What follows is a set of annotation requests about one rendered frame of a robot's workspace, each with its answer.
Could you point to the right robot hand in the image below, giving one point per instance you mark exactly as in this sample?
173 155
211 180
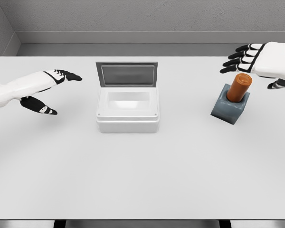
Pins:
273 60

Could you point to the white box with grey lid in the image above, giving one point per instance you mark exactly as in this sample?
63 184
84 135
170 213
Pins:
127 99

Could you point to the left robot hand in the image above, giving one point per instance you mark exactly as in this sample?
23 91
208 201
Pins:
35 82

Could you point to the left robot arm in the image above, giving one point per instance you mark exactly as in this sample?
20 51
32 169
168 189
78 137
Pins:
0 93

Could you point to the brown cylindrical stamp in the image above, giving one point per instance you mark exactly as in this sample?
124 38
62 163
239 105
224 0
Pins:
239 87

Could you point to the grey-blue stamp holder block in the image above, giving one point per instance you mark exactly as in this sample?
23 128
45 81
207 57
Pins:
228 109

